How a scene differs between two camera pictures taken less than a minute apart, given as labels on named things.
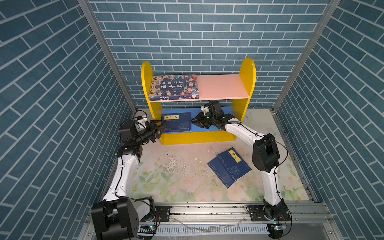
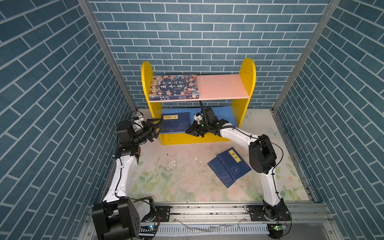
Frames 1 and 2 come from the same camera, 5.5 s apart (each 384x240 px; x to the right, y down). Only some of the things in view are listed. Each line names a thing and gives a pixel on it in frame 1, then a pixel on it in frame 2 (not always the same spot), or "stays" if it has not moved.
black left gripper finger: [160, 131] stays
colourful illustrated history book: [173, 87] stays
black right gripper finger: [196, 120] to [192, 130]
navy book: [177, 121] stays
